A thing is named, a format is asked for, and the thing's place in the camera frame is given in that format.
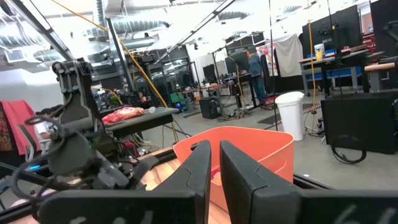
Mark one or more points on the red cloth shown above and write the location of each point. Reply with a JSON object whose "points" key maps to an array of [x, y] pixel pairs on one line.
{"points": [[18, 124]]}

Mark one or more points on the black monitor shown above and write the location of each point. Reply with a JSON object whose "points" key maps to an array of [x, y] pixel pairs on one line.
{"points": [[237, 62]]}

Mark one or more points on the black rig frame beam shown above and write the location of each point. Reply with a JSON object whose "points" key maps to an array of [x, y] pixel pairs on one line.
{"points": [[40, 26]]}

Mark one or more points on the green box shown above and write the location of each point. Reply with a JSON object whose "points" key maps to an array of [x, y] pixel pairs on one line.
{"points": [[178, 99]]}

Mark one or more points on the yellow container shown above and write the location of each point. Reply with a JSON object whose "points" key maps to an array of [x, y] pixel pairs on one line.
{"points": [[319, 54]]}

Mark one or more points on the grey workbench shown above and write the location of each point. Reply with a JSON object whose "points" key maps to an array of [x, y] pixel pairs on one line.
{"points": [[329, 59]]}

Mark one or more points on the orange plastic basket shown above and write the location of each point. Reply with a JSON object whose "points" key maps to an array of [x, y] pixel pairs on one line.
{"points": [[248, 140]]}

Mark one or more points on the person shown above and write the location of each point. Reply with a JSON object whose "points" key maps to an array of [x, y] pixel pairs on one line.
{"points": [[255, 67]]}

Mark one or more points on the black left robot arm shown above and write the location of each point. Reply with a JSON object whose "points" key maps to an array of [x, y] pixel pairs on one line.
{"points": [[73, 90]]}

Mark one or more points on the thin black pole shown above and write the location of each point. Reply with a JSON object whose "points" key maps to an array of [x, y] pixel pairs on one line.
{"points": [[273, 77]]}

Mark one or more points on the black rig frame post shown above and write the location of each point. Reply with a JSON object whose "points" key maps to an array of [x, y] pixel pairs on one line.
{"points": [[119, 53]]}

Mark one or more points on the wooden bench top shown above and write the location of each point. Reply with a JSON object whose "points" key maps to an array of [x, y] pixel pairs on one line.
{"points": [[379, 67]]}

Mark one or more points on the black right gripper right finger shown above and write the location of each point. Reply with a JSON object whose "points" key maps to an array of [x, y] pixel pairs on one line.
{"points": [[248, 193]]}

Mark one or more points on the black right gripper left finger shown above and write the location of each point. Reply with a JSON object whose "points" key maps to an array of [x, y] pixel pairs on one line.
{"points": [[186, 189]]}

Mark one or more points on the black computer tower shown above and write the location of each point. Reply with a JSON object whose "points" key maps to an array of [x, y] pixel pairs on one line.
{"points": [[208, 108]]}

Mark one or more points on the red plastic-wrapped package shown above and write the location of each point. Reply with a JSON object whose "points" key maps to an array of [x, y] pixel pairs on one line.
{"points": [[122, 114]]}

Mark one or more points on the white trash bin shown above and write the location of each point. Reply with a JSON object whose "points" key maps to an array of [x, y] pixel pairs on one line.
{"points": [[290, 115]]}

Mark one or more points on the white hanging cloth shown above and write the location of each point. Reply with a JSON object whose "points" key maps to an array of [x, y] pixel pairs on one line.
{"points": [[289, 56]]}

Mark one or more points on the blue bench shelf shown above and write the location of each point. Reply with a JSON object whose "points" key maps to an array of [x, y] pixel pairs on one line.
{"points": [[342, 73]]}

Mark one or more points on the colourful floral cloth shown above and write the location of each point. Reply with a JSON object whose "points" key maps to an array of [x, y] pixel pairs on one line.
{"points": [[270, 59]]}

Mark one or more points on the black cabinet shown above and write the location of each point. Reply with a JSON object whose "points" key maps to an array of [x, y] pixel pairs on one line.
{"points": [[357, 121]]}

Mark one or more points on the black side table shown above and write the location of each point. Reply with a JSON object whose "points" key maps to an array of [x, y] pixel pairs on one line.
{"points": [[146, 119]]}

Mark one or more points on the black wall panel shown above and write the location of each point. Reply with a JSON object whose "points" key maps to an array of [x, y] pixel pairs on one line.
{"points": [[345, 28]]}

